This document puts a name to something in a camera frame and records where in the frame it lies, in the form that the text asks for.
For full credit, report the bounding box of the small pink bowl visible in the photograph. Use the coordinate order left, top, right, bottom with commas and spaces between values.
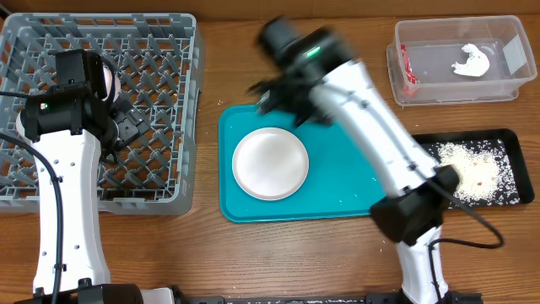
103, 65, 121, 108

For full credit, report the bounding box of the large white plate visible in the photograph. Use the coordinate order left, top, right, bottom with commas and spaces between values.
231, 128, 310, 201

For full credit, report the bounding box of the red snack wrapper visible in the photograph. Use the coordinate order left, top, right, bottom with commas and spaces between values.
401, 44, 419, 97

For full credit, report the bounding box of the white tissue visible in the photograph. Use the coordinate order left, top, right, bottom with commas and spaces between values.
451, 43, 490, 78

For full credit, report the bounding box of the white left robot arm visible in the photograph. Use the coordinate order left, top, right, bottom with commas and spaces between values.
16, 49, 150, 303

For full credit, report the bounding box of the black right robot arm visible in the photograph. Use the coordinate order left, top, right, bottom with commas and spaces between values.
251, 17, 458, 303

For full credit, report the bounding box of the grey plastic dish rack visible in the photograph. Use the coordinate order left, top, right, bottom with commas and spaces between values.
1, 13, 205, 215

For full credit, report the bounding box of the teal serving tray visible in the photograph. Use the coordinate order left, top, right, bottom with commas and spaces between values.
219, 106, 385, 223

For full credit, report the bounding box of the clear plastic bin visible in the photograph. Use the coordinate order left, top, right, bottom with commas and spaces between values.
386, 15, 537, 106

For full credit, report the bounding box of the pile of rice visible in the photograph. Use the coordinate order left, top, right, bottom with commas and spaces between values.
423, 139, 521, 208

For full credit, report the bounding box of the black tray bin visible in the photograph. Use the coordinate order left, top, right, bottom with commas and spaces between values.
414, 128, 535, 204

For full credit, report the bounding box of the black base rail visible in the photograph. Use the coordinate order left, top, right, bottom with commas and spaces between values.
138, 286, 482, 304

